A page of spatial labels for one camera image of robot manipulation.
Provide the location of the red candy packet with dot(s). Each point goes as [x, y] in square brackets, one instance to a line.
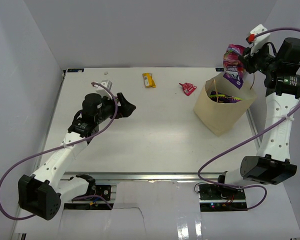
[188, 88]

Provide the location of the dark blue chips bag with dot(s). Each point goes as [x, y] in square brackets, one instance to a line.
[227, 98]

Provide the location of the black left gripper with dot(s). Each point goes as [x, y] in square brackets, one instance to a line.
[126, 108]

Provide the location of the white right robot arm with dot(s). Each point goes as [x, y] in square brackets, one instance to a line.
[272, 165]

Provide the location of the yellow snack bar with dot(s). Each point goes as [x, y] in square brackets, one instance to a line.
[148, 80]

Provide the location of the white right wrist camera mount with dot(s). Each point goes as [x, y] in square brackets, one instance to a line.
[257, 37]

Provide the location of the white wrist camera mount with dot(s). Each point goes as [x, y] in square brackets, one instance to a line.
[257, 37]
[102, 88]

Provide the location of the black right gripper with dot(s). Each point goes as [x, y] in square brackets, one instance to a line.
[249, 59]

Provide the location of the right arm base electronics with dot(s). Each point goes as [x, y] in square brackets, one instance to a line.
[215, 198]

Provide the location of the purple white snack packet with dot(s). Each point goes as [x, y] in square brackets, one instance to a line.
[234, 70]

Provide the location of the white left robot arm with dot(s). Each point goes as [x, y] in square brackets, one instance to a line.
[41, 193]

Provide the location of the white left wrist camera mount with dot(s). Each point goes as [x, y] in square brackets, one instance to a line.
[102, 88]

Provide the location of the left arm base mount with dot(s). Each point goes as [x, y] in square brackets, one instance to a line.
[102, 197]

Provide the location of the brown paper bag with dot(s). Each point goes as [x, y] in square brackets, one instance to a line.
[220, 117]

